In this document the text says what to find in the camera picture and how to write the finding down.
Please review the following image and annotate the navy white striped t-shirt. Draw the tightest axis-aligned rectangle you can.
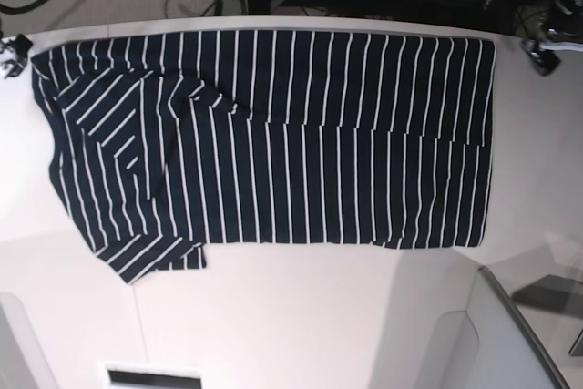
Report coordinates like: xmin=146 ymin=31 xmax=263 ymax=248
xmin=32 ymin=30 xmax=496 ymax=283

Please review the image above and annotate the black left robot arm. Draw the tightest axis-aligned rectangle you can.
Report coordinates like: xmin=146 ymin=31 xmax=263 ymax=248
xmin=520 ymin=0 xmax=582 ymax=77

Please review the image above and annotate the grey monitor edge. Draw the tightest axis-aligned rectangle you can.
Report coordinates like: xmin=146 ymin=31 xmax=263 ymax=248
xmin=467 ymin=267 xmax=568 ymax=388

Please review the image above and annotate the white slotted box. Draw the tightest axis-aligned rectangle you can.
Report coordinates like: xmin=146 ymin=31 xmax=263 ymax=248
xmin=104 ymin=365 xmax=203 ymax=389

